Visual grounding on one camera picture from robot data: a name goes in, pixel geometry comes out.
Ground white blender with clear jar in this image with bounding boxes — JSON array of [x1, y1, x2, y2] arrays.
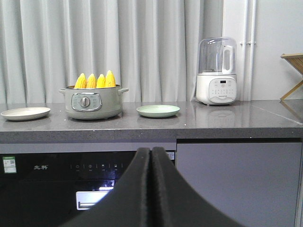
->
[[196, 37, 237, 105]]

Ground wooden folding rack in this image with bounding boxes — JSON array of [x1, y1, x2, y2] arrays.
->
[[279, 53, 303, 102]]

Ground grey cabinet door panel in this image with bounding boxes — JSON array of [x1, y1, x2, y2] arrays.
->
[[177, 142, 302, 227]]

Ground pale yellow corn cob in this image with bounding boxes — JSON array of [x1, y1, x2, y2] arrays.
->
[[86, 73, 97, 88]]

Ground cream white plate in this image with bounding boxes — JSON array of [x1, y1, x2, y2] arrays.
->
[[0, 107, 51, 121]]

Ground green electric cooking pot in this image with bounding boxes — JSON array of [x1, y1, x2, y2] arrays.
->
[[59, 85, 129, 120]]

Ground grey curtain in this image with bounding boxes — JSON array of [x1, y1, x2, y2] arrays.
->
[[0, 0, 223, 105]]

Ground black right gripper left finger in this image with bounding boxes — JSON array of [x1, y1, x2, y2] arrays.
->
[[62, 148, 151, 227]]

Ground light green plate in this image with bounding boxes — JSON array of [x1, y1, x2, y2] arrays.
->
[[136, 105, 180, 118]]

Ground white wall pipes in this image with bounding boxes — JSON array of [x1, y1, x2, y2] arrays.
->
[[241, 0, 258, 101]]

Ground black built-in sterilizer cabinet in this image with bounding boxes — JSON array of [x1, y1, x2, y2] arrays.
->
[[0, 151, 176, 227]]

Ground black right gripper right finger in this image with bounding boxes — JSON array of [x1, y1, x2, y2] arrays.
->
[[150, 147, 241, 227]]

